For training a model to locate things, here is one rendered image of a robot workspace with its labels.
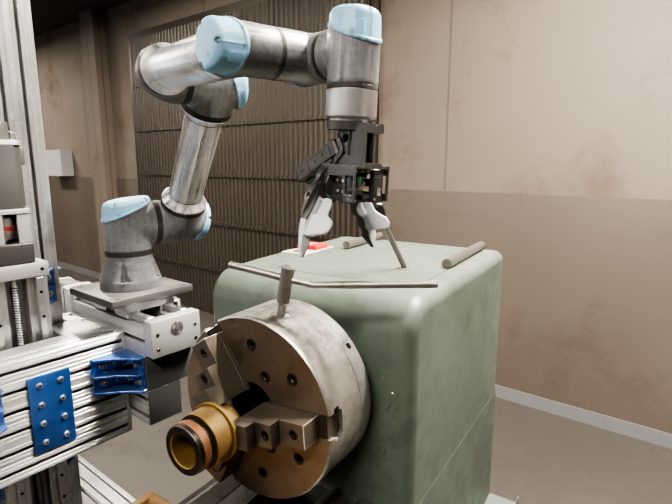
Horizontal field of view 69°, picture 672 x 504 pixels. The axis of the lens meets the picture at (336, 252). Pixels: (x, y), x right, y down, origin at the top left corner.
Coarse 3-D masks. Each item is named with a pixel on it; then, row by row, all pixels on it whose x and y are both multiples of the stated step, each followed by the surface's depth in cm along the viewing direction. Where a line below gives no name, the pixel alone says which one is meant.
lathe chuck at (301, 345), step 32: (224, 320) 81; (256, 320) 77; (288, 320) 79; (192, 352) 87; (256, 352) 78; (288, 352) 75; (320, 352) 76; (192, 384) 88; (256, 384) 88; (288, 384) 76; (320, 384) 72; (352, 384) 78; (352, 416) 78; (256, 448) 82; (288, 448) 78; (320, 448) 74; (256, 480) 83; (288, 480) 79; (320, 480) 77
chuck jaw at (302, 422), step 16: (256, 416) 74; (272, 416) 74; (288, 416) 73; (304, 416) 73; (320, 416) 73; (336, 416) 75; (240, 432) 71; (256, 432) 72; (272, 432) 71; (288, 432) 72; (304, 432) 70; (320, 432) 74; (336, 432) 75; (240, 448) 72; (272, 448) 71; (304, 448) 70
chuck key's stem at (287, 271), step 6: (282, 270) 77; (288, 270) 77; (294, 270) 78; (282, 276) 77; (288, 276) 77; (282, 282) 78; (288, 282) 78; (282, 288) 78; (288, 288) 78; (282, 294) 78; (288, 294) 78; (276, 300) 79; (282, 300) 78; (288, 300) 79; (282, 306) 79; (282, 312) 79
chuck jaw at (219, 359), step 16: (224, 336) 82; (208, 352) 78; (224, 352) 80; (208, 368) 76; (224, 368) 78; (240, 368) 81; (208, 384) 77; (224, 384) 77; (240, 384) 79; (208, 400) 74; (224, 400) 76
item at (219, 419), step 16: (192, 416) 71; (208, 416) 71; (224, 416) 72; (176, 432) 69; (192, 432) 68; (208, 432) 69; (224, 432) 70; (176, 448) 71; (192, 448) 73; (208, 448) 68; (224, 448) 70; (176, 464) 70; (192, 464) 70; (208, 464) 69
